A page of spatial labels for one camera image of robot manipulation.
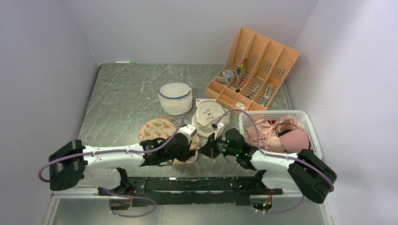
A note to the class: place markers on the blue white round tin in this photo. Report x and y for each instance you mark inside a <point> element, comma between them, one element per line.
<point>228,74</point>

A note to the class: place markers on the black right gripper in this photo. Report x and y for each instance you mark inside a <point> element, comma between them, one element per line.
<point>210,150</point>

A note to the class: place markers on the dusty pink bra cup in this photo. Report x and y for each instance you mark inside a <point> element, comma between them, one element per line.
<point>294,140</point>

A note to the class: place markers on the tulip print mesh laundry bag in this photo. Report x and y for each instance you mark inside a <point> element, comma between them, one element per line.
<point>164,128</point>

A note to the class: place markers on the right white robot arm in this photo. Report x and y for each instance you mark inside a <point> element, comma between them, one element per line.
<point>303,172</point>

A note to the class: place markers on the orange capped pen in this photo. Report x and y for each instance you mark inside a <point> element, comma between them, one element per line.
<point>269,90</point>

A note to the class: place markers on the small white red card box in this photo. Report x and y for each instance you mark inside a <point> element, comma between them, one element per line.
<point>201,100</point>

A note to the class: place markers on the multicolour marker pen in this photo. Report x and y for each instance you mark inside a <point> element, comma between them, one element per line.
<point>238,74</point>

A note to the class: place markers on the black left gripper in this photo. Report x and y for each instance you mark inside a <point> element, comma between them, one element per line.
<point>187,152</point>

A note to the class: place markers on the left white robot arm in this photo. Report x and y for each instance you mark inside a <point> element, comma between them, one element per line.
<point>76,164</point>

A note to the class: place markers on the white blue-trimmed mesh laundry bag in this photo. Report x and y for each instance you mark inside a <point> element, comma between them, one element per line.
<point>175,98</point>

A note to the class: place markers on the white plastic laundry basket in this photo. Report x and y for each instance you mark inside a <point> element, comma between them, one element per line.
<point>302,118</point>

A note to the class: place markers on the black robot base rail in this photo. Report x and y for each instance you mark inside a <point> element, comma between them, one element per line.
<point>192,190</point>

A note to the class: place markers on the green white marker pen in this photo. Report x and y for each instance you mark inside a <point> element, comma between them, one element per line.
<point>125,62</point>

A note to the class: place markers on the orange plastic file organizer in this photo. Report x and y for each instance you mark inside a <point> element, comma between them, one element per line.
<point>265,60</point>

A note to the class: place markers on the cream embroidered mesh laundry bag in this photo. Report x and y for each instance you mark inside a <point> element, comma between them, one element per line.
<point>206,119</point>

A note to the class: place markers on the pink satin bra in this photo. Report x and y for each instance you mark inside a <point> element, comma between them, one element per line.
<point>265,132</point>

